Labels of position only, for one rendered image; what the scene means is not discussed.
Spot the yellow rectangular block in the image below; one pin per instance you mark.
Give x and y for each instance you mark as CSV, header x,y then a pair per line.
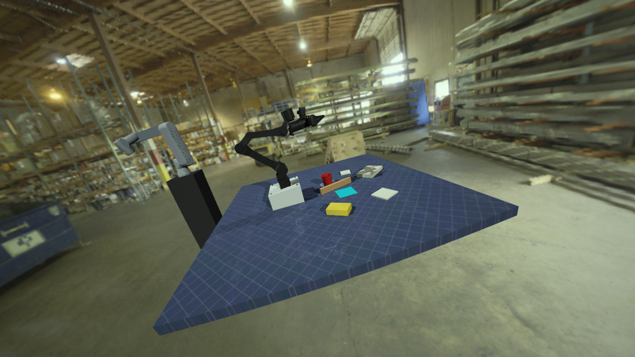
x,y
339,209

